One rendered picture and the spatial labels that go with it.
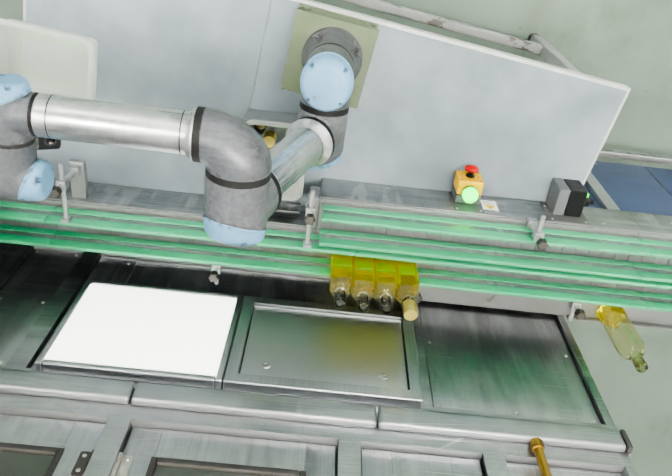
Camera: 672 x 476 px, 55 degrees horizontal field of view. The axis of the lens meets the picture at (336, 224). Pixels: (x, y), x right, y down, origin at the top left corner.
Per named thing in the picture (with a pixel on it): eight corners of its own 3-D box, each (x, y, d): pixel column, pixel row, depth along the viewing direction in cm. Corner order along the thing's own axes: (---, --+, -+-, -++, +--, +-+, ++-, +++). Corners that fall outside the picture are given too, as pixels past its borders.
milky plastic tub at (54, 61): (2, 6, 137) (-19, 14, 130) (108, 31, 139) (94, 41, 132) (3, 85, 146) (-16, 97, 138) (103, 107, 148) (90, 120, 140)
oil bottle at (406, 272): (391, 261, 185) (395, 306, 166) (394, 245, 182) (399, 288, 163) (411, 264, 185) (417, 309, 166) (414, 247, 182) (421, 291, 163)
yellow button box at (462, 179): (450, 190, 188) (454, 202, 181) (456, 167, 184) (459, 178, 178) (474, 193, 188) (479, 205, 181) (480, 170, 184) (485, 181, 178)
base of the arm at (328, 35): (315, 16, 157) (311, 26, 149) (372, 41, 159) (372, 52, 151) (293, 73, 164) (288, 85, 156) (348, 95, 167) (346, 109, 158)
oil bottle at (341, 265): (330, 255, 184) (328, 300, 165) (332, 238, 181) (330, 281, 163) (350, 257, 184) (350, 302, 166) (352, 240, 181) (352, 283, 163)
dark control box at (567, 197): (544, 201, 189) (552, 214, 181) (551, 176, 185) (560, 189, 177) (572, 204, 189) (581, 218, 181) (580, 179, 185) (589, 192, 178)
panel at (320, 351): (87, 287, 179) (34, 372, 149) (86, 278, 178) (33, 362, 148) (410, 320, 182) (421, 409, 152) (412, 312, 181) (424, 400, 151)
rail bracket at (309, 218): (303, 232, 180) (300, 256, 169) (308, 178, 172) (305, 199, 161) (314, 233, 180) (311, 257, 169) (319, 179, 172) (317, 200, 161)
